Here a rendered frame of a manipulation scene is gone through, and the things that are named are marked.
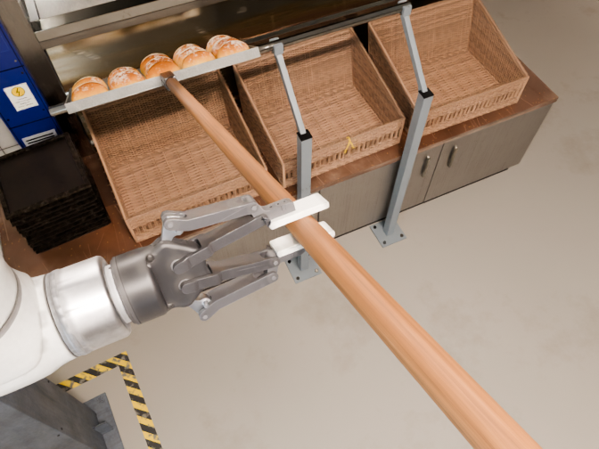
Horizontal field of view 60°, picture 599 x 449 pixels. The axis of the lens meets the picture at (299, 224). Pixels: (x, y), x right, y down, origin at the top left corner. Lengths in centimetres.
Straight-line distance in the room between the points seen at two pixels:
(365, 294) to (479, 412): 14
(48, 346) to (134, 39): 163
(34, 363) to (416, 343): 34
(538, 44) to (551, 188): 122
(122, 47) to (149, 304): 160
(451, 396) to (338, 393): 199
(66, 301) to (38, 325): 3
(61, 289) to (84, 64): 159
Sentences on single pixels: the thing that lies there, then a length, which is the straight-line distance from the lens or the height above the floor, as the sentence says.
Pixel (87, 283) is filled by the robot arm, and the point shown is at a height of 181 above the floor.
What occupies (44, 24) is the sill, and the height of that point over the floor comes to 118.
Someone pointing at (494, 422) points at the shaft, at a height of 194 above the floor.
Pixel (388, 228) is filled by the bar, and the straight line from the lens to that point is 261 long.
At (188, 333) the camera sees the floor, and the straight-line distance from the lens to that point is 246.
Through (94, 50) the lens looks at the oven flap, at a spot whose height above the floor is 105.
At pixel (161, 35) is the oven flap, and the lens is 207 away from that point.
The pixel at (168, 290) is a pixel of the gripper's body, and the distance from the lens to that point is 56.
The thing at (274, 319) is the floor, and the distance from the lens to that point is 244.
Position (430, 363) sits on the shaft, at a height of 191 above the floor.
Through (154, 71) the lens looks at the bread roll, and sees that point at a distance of 154.
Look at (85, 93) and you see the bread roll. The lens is 153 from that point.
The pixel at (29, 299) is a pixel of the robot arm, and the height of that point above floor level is 183.
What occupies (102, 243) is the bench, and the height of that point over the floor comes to 58.
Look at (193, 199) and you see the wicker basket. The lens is 194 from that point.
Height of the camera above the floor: 226
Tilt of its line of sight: 57 degrees down
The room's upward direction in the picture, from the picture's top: straight up
